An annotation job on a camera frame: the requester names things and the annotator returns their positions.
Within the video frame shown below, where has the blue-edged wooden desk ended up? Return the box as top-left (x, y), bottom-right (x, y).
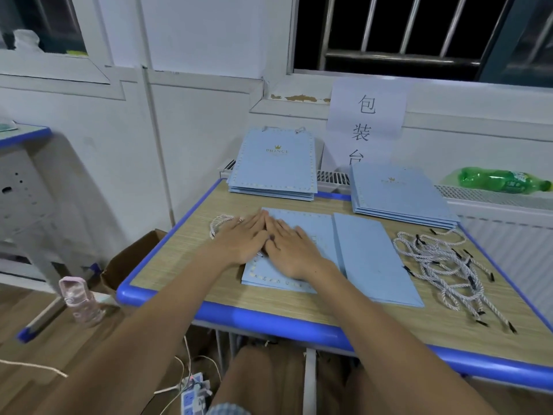
top-left (116, 179), bottom-right (553, 393)

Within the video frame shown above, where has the brown cardboard box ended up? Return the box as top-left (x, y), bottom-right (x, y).
top-left (101, 229), bottom-right (169, 293)

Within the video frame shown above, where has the person's right hand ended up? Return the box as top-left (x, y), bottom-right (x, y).
top-left (263, 216), bottom-right (336, 284)

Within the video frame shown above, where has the white cable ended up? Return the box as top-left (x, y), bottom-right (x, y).
top-left (0, 334), bottom-right (213, 415)

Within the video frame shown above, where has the white power strip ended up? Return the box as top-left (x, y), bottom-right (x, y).
top-left (180, 371), bottom-right (214, 415)

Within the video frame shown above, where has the stack of finished blue bags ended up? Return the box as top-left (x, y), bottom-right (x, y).
top-left (228, 127), bottom-right (320, 191)

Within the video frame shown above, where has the white paper sign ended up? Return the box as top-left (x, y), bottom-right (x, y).
top-left (321, 77), bottom-right (409, 169)

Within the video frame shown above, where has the pile of white twisted ropes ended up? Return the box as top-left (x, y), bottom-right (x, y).
top-left (393, 227), bottom-right (518, 334)

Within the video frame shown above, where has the small white container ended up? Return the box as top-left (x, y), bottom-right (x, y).
top-left (13, 28), bottom-right (44, 54)

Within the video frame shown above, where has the teal framed sliding window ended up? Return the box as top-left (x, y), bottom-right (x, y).
top-left (479, 0), bottom-right (553, 89)

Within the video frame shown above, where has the pink water bottle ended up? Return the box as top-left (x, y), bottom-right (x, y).
top-left (59, 276), bottom-right (107, 326)

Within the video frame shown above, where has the white black-tipped rope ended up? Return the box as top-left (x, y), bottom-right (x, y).
top-left (262, 126), bottom-right (309, 137)
top-left (207, 213), bottom-right (240, 240)

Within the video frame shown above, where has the person's right forearm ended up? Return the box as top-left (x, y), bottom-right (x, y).
top-left (309, 267), bottom-right (498, 415)

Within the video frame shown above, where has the stack of blue paper bags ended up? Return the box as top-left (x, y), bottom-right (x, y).
top-left (350, 164), bottom-right (461, 232)

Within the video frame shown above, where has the green plastic bottle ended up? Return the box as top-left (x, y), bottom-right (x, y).
top-left (458, 167), bottom-right (552, 195)

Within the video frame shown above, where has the white framed window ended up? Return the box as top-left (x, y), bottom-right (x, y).
top-left (0, 0), bottom-right (128, 102)

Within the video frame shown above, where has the metal window grille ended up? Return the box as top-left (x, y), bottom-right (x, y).
top-left (294, 0), bottom-right (520, 82)

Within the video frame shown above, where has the person's left forearm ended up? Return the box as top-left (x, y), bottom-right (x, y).
top-left (35, 250), bottom-right (234, 415)

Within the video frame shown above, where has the person's left hand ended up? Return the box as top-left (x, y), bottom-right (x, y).
top-left (206, 210), bottom-right (274, 268)

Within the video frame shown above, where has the person's leg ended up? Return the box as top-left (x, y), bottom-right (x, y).
top-left (344, 363), bottom-right (399, 415)
top-left (207, 345), bottom-right (306, 415)

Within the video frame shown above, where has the grey metal desk blue edge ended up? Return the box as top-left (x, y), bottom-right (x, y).
top-left (0, 122), bottom-right (102, 343)

